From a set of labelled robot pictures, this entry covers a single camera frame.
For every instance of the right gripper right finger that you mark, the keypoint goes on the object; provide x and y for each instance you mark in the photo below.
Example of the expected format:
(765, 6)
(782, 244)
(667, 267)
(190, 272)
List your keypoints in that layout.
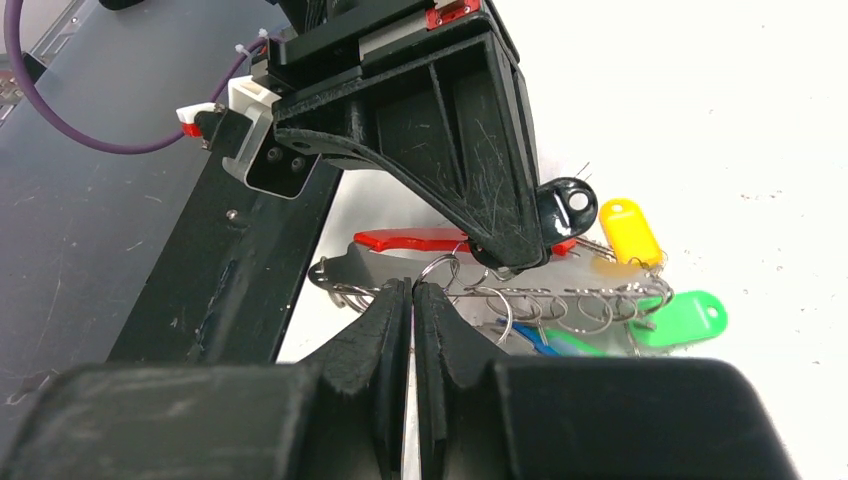
(486, 414)

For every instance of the green key tag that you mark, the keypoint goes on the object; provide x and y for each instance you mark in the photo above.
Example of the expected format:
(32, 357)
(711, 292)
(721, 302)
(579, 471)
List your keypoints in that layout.
(567, 345)
(690, 317)

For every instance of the yellow key tag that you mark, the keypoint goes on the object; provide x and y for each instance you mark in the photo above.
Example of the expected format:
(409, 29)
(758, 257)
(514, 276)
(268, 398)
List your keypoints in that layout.
(629, 234)

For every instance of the red-handled metal key holder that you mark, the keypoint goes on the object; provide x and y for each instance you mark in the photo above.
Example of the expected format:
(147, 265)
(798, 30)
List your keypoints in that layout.
(583, 287)

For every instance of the black key head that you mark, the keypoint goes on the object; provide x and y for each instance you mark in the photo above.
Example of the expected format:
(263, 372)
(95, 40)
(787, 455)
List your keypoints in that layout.
(567, 208)

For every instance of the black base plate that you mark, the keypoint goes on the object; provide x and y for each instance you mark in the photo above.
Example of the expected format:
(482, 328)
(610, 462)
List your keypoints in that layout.
(227, 281)

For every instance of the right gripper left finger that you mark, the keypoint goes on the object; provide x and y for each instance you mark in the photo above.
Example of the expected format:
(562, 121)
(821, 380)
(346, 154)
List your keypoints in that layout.
(336, 414)

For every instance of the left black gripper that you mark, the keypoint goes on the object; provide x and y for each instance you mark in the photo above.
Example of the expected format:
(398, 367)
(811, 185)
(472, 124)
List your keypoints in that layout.
(427, 92)

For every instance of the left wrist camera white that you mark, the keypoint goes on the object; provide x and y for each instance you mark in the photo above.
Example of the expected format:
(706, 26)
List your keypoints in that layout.
(241, 134)

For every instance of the blue key tag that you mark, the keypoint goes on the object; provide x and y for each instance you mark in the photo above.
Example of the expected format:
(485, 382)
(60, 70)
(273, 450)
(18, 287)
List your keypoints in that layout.
(532, 336)

